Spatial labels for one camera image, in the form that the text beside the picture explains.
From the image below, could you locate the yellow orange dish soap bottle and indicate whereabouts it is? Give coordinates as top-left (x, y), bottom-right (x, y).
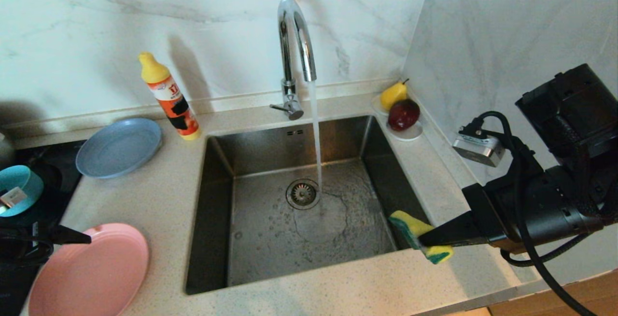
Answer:
top-left (139, 52), bottom-right (201, 141)

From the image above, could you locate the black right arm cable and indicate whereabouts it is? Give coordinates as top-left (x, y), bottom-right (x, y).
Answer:
top-left (476, 111), bottom-right (599, 316)

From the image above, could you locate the metal sink drain strainer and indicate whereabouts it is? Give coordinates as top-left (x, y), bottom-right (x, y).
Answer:
top-left (286, 179), bottom-right (321, 210)

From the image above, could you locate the yellow fish-shaped sponge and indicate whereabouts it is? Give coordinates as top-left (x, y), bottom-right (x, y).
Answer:
top-left (389, 210), bottom-right (454, 264)

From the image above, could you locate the pink plastic plate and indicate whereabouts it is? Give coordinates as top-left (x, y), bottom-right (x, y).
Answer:
top-left (28, 223), bottom-right (149, 316)

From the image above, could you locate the dark red apple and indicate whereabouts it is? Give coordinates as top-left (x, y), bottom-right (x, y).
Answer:
top-left (387, 98), bottom-right (421, 131)

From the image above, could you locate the black induction cooktop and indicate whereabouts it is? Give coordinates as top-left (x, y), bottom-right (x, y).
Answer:
top-left (0, 140), bottom-right (87, 316)

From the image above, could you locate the chrome faucet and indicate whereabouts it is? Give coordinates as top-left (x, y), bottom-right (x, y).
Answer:
top-left (269, 0), bottom-right (317, 121)

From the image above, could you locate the small white dish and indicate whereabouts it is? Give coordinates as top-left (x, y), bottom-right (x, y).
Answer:
top-left (386, 121), bottom-right (423, 141)
top-left (371, 93), bottom-right (389, 115)

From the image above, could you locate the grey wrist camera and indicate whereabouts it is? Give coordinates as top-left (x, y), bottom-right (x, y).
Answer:
top-left (0, 187), bottom-right (28, 209)
top-left (452, 125), bottom-right (506, 168)

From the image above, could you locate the teal ceramic bowl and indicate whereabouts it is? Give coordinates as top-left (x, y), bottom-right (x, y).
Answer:
top-left (0, 165), bottom-right (44, 218)

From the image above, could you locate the running water stream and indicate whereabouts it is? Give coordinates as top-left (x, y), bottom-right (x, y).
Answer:
top-left (308, 81), bottom-right (325, 189)

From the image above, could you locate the blue plastic plate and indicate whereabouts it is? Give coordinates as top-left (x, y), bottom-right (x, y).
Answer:
top-left (76, 117), bottom-right (162, 179)

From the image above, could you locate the wooden cabinet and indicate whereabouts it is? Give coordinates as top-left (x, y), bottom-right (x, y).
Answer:
top-left (488, 273), bottom-right (618, 316)

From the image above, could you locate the stainless steel sink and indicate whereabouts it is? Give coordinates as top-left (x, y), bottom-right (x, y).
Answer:
top-left (184, 115), bottom-right (441, 296)

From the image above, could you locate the yellow pear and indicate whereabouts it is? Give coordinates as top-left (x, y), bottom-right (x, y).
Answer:
top-left (380, 78), bottom-right (409, 111)

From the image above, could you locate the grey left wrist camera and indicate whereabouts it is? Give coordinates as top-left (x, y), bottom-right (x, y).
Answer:
top-left (0, 187), bottom-right (28, 209)

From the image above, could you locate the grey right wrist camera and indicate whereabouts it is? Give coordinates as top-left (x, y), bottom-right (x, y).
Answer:
top-left (452, 125), bottom-right (506, 168)

